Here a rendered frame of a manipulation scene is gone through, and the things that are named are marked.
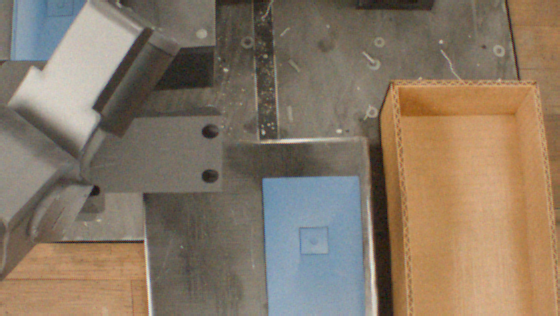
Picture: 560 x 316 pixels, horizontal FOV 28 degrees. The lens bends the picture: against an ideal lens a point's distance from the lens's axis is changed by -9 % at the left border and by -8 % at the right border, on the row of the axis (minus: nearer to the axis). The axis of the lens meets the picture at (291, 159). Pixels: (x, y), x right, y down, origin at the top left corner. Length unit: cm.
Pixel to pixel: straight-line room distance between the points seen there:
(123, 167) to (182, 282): 22
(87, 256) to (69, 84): 33
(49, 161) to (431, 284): 43
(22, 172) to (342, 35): 47
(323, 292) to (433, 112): 17
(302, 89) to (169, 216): 15
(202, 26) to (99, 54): 28
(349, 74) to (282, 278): 18
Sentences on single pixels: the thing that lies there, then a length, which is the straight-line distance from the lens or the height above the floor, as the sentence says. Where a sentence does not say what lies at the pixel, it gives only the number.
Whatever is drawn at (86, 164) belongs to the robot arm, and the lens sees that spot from 61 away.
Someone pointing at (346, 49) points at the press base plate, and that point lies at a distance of 95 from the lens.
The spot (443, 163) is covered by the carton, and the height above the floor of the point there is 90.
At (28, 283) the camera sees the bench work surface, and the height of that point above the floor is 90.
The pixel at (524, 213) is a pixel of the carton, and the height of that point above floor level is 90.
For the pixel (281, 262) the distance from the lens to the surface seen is 87.
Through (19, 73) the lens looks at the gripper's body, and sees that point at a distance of 71.
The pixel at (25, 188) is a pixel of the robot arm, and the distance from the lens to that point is 53.
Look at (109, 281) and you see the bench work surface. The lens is 89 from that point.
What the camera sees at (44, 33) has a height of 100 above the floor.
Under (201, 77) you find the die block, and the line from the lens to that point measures 91.
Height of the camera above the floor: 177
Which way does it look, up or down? 72 degrees down
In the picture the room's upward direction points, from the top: 12 degrees clockwise
